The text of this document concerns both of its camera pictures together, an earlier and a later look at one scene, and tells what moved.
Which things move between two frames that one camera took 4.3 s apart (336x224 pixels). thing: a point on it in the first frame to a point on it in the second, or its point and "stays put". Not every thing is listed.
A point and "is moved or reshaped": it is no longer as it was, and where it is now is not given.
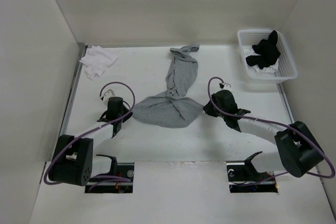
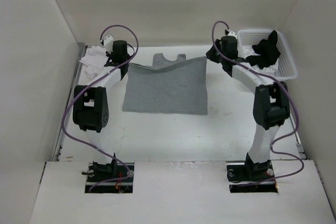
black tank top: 268,51 stays put
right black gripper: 208,109 to 210,54
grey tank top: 175,107 is moved or reshaped
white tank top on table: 96,59 stays put
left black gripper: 127,117 to 109,54
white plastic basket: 287,71 stays put
